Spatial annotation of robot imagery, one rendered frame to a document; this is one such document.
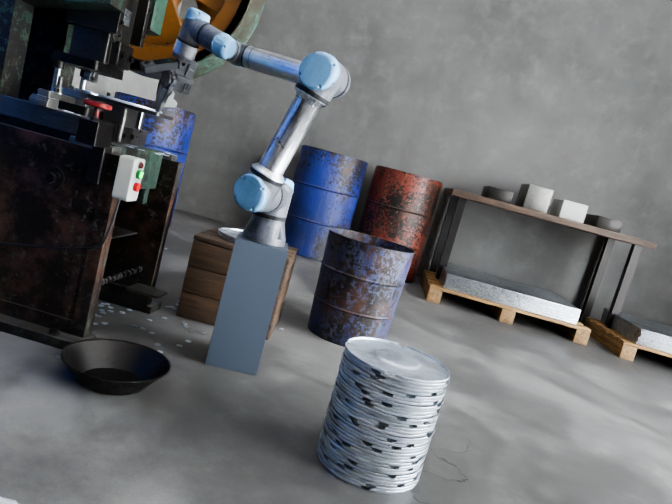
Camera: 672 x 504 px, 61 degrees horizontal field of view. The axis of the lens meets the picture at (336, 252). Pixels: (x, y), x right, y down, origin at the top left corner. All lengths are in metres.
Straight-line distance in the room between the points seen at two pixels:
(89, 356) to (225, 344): 0.43
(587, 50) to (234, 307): 4.35
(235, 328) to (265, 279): 0.20
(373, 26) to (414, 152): 1.17
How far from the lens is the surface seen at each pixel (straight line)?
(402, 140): 5.27
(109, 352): 1.90
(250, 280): 1.93
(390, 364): 1.51
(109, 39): 2.15
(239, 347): 2.00
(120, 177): 1.86
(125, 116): 2.12
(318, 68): 1.76
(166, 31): 2.56
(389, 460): 1.52
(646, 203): 5.72
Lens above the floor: 0.75
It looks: 8 degrees down
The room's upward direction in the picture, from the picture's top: 15 degrees clockwise
